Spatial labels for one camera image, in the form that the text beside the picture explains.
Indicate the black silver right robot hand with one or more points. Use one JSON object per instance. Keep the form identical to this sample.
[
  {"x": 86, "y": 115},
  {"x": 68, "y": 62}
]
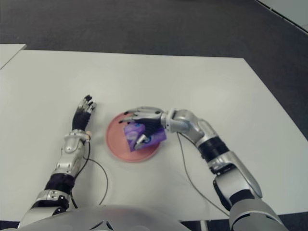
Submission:
[{"x": 151, "y": 120}]

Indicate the silver robot torso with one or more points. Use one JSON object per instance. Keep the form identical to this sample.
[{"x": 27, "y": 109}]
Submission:
[{"x": 120, "y": 219}]

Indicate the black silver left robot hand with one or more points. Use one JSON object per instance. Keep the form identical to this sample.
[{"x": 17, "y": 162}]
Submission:
[{"x": 80, "y": 118}]

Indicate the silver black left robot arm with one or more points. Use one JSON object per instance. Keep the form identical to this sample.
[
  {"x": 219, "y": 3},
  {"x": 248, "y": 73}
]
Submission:
[{"x": 69, "y": 146}]

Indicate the white table leg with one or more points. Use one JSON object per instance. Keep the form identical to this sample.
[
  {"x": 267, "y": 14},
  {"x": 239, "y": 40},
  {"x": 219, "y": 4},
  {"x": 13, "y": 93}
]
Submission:
[{"x": 203, "y": 225}]

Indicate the white neighbouring table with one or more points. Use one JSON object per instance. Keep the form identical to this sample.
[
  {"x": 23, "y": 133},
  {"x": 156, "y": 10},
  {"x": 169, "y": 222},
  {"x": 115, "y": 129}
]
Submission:
[{"x": 8, "y": 53}]

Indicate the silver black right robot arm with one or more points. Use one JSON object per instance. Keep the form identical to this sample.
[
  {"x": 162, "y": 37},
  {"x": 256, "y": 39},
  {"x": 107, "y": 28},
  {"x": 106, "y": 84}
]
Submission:
[{"x": 192, "y": 122}]

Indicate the pink round plate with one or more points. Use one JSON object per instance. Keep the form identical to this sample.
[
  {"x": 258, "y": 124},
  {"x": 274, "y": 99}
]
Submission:
[{"x": 115, "y": 142}]

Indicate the purple tissue paper pack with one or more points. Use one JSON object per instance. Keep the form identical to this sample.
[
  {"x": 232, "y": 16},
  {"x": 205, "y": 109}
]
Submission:
[{"x": 131, "y": 132}]

